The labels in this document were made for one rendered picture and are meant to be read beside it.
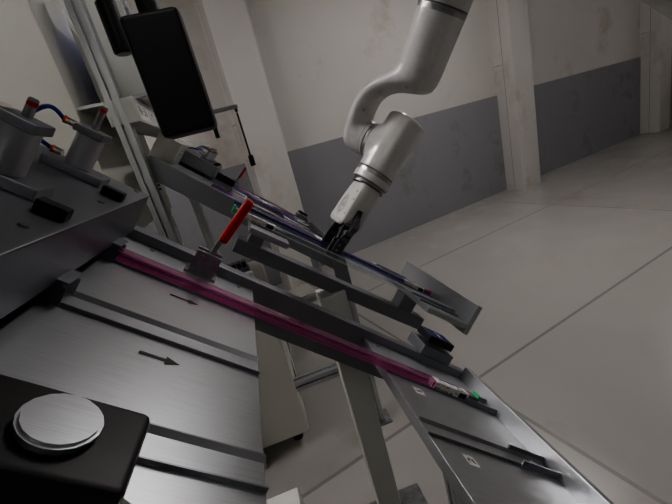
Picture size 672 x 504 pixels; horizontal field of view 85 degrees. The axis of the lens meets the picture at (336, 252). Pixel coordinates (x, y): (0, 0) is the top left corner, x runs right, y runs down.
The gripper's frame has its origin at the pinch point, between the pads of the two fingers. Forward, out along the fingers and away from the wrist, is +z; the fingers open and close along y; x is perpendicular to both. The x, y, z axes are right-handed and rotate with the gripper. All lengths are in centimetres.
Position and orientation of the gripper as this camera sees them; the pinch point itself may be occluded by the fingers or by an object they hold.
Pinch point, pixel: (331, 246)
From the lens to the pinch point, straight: 81.0
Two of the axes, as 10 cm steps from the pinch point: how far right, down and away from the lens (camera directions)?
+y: 2.4, 2.4, -9.4
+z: -5.2, 8.5, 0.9
